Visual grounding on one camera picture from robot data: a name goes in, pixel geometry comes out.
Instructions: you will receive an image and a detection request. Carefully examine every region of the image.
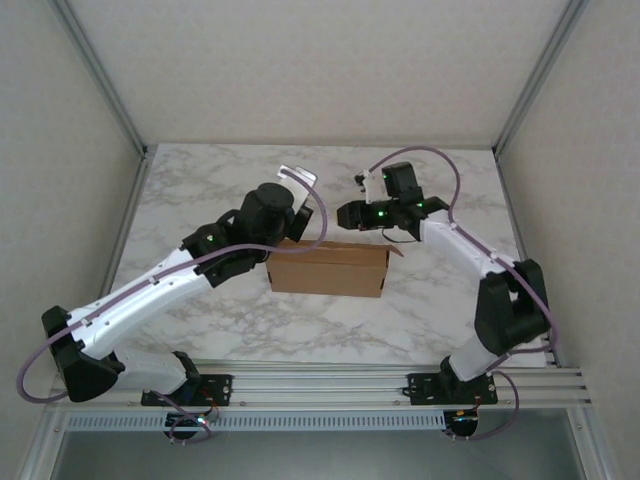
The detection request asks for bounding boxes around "aluminium right frame leg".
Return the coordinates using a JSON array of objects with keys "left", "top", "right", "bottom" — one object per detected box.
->
[{"left": 564, "top": 407, "right": 619, "bottom": 480}]

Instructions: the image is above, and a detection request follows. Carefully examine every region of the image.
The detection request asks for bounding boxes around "aluminium left frame leg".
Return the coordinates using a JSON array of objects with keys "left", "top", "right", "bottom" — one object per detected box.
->
[{"left": 17, "top": 404, "right": 69, "bottom": 480}]

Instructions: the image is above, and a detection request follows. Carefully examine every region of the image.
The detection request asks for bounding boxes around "slotted grey cable duct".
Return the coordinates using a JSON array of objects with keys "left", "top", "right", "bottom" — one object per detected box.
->
[{"left": 64, "top": 410, "right": 446, "bottom": 432}]

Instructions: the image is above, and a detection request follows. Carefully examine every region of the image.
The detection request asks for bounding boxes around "aluminium right frame post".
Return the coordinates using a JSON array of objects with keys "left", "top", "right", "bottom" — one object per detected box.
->
[{"left": 491, "top": 0, "right": 592, "bottom": 157}]

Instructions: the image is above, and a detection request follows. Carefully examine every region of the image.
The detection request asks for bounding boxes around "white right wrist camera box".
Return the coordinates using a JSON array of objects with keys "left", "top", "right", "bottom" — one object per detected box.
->
[{"left": 353, "top": 169, "right": 386, "bottom": 205}]

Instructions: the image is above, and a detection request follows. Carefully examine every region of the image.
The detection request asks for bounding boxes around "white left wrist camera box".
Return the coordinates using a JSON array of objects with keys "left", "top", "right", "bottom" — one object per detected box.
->
[{"left": 276, "top": 164, "right": 321, "bottom": 214}]

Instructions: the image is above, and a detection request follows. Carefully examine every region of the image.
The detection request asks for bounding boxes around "aluminium left side rail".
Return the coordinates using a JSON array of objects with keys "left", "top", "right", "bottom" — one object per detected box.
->
[{"left": 74, "top": 149, "right": 154, "bottom": 371}]

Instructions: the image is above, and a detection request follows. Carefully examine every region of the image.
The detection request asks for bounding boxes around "aluminium left frame post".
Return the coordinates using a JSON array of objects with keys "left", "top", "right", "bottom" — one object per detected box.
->
[{"left": 48, "top": 0, "right": 151, "bottom": 159}]

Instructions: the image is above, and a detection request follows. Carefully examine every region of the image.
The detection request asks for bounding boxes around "aluminium mounting rail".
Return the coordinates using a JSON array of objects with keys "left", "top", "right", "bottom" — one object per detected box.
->
[{"left": 47, "top": 367, "right": 594, "bottom": 414}]

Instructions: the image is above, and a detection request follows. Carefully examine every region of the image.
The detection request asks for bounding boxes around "aluminium frame leg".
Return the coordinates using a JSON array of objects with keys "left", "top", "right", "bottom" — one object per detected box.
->
[
  {"left": 17, "top": 404, "right": 69, "bottom": 480},
  {"left": 564, "top": 407, "right": 619, "bottom": 480}
]

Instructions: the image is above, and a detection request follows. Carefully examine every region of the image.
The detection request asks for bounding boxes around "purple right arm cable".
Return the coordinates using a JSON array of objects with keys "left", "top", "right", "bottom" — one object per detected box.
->
[{"left": 368, "top": 145, "right": 560, "bottom": 442}]

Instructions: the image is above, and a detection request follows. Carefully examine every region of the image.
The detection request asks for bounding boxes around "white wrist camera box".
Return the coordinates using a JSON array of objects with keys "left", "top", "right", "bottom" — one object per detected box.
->
[
  {"left": 276, "top": 164, "right": 321, "bottom": 214},
  {"left": 353, "top": 169, "right": 386, "bottom": 205}
]

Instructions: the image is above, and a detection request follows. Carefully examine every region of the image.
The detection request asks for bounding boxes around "brown cardboard box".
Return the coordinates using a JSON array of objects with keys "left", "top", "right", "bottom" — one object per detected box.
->
[{"left": 264, "top": 239, "right": 406, "bottom": 299}]

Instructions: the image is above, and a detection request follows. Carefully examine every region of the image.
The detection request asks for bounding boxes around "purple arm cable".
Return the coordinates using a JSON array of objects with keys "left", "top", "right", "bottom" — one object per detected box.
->
[
  {"left": 368, "top": 145, "right": 560, "bottom": 442},
  {"left": 16, "top": 168, "right": 331, "bottom": 446}
]

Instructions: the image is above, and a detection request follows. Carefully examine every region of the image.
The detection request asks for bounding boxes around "aluminium frame post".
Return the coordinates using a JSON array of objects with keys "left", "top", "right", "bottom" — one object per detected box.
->
[
  {"left": 491, "top": 0, "right": 592, "bottom": 157},
  {"left": 48, "top": 0, "right": 151, "bottom": 159}
]

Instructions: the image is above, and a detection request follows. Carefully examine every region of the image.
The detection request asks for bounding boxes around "aluminium right side rail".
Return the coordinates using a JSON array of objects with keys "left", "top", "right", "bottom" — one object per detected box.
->
[{"left": 492, "top": 149, "right": 561, "bottom": 369}]

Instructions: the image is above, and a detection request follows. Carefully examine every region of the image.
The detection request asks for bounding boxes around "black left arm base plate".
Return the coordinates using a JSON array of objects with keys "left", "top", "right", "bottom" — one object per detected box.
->
[{"left": 141, "top": 373, "right": 235, "bottom": 407}]

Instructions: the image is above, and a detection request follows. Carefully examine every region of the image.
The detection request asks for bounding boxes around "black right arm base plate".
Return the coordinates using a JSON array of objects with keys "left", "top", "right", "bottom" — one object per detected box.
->
[{"left": 407, "top": 372, "right": 500, "bottom": 406}]

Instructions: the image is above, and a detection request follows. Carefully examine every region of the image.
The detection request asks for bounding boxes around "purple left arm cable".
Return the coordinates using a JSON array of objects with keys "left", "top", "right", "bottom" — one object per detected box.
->
[{"left": 16, "top": 168, "right": 331, "bottom": 446}]

